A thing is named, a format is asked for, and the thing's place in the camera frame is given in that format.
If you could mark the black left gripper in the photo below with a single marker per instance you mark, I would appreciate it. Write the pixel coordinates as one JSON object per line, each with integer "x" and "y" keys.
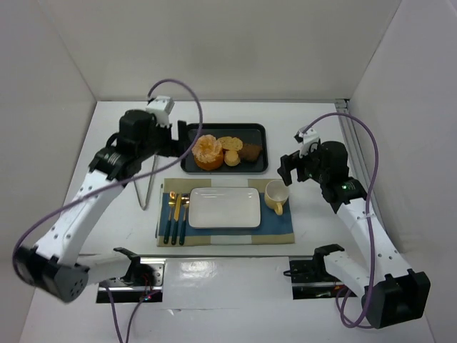
{"x": 175, "y": 139}

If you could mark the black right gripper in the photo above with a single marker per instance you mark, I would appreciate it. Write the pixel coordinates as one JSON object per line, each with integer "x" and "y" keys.
{"x": 295, "y": 165}

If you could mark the metal food tongs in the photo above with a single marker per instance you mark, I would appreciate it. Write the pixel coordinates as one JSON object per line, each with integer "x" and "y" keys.
{"x": 143, "y": 187}

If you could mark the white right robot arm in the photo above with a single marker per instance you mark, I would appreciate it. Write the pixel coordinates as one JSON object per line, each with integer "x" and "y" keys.
{"x": 390, "y": 291}

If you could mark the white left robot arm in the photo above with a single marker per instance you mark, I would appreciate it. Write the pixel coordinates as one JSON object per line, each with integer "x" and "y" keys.
{"x": 53, "y": 263}

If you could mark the large orange flower bread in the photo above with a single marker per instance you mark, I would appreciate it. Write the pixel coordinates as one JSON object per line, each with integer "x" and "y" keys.
{"x": 208, "y": 153}

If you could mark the dark brown bread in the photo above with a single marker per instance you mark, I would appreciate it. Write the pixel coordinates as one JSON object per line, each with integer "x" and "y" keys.
{"x": 250, "y": 152}

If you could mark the flat seeded bread slice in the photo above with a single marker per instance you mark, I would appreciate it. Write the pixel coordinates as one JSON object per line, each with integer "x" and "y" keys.
{"x": 231, "y": 143}

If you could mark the yellow mug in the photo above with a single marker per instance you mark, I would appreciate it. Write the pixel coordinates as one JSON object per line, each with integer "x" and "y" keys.
{"x": 276, "y": 195}

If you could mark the small round yellow bun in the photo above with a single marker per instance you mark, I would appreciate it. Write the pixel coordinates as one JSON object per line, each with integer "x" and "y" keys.
{"x": 231, "y": 158}

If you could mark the blue beige placemat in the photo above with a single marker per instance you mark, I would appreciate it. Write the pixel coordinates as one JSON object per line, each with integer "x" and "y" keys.
{"x": 273, "y": 229}

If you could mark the white rectangular plate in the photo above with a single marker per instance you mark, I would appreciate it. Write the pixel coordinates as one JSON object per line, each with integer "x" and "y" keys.
{"x": 224, "y": 208}

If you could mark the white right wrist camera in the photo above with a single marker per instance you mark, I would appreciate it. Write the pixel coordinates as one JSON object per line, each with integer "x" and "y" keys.
{"x": 308, "y": 140}

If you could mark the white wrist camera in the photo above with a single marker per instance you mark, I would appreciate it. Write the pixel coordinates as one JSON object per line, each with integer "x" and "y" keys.
{"x": 308, "y": 140}
{"x": 161, "y": 107}

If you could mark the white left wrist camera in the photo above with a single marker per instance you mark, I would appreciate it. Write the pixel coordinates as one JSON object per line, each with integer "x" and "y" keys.
{"x": 161, "y": 107}

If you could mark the gold fork green handle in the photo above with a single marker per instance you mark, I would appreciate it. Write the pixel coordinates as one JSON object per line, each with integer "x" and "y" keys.
{"x": 172, "y": 203}

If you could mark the gold spoon green handle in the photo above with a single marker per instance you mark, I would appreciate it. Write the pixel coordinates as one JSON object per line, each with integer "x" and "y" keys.
{"x": 182, "y": 232}

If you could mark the gold knife green handle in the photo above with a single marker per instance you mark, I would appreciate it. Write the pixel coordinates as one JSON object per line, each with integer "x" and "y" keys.
{"x": 176, "y": 220}

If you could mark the aluminium frame rail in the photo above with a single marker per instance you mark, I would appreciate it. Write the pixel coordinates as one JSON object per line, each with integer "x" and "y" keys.
{"x": 358, "y": 166}

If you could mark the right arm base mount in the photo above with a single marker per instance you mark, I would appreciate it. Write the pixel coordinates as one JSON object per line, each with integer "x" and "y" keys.
{"x": 307, "y": 283}

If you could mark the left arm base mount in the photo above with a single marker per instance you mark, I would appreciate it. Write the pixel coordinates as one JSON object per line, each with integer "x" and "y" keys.
{"x": 148, "y": 282}

